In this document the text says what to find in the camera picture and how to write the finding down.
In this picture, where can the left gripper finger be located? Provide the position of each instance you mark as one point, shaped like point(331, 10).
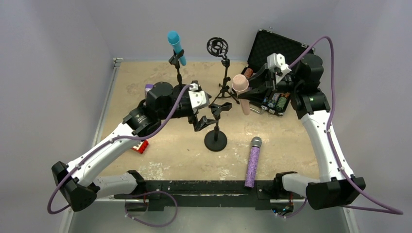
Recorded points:
point(204, 95)
point(199, 125)

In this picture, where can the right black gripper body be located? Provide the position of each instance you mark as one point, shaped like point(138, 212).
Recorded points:
point(265, 85)

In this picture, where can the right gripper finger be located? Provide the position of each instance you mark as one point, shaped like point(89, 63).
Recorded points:
point(263, 76)
point(259, 93)

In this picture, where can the pink microphone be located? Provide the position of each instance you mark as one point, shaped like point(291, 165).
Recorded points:
point(240, 85)

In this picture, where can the black round-base mic stand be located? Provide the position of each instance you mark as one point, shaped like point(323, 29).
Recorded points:
point(174, 60)

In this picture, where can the blue microphone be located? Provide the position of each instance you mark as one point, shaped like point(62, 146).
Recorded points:
point(174, 40)

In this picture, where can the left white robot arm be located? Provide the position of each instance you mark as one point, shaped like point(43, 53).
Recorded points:
point(80, 182)

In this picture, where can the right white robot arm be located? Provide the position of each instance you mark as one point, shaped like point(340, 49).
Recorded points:
point(337, 185)

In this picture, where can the black poker chip case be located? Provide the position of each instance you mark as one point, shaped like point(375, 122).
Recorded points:
point(266, 43)

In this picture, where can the purple metronome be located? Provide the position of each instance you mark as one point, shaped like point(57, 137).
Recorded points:
point(147, 88)

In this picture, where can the red toy block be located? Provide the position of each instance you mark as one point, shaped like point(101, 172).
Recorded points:
point(141, 147)

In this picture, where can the purple glitter microphone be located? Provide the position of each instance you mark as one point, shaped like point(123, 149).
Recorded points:
point(256, 144)

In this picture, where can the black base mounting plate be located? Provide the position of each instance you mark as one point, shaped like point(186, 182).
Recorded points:
point(233, 194)

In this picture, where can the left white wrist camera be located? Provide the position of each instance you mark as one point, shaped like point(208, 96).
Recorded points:
point(196, 100)

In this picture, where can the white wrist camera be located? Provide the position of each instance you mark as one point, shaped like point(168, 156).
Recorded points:
point(277, 64)
point(196, 100)

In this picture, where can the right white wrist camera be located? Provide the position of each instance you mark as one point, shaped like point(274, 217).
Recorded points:
point(277, 64)

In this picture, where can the aluminium frame rail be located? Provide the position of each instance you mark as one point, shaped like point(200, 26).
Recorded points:
point(68, 213)

